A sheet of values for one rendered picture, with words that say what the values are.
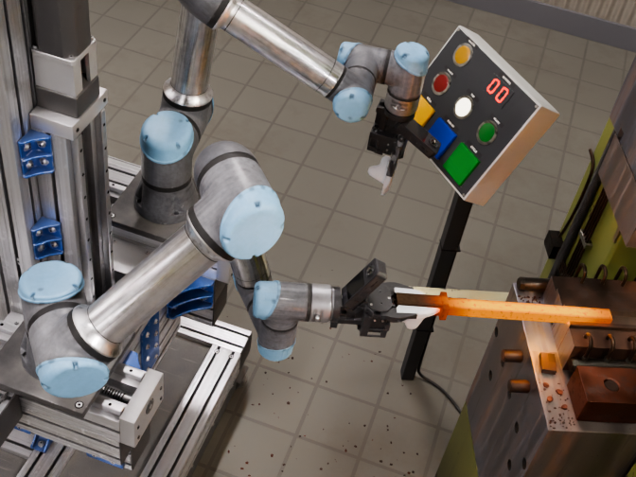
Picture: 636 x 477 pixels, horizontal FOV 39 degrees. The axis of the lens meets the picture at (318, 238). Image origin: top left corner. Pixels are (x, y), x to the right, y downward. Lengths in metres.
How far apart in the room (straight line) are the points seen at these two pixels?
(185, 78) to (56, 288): 0.62
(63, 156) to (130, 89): 2.19
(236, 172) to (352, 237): 1.86
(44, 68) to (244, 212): 0.48
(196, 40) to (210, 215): 0.61
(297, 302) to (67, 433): 0.59
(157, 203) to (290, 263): 1.17
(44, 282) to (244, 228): 0.43
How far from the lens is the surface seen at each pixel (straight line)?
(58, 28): 1.63
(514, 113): 2.07
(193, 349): 2.65
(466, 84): 2.17
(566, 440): 1.83
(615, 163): 1.71
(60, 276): 1.71
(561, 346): 1.89
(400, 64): 1.93
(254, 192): 1.46
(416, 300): 1.76
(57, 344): 1.62
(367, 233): 3.35
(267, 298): 1.71
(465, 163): 2.11
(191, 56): 2.02
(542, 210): 3.68
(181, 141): 2.01
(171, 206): 2.10
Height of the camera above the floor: 2.30
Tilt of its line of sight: 44 degrees down
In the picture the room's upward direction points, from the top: 10 degrees clockwise
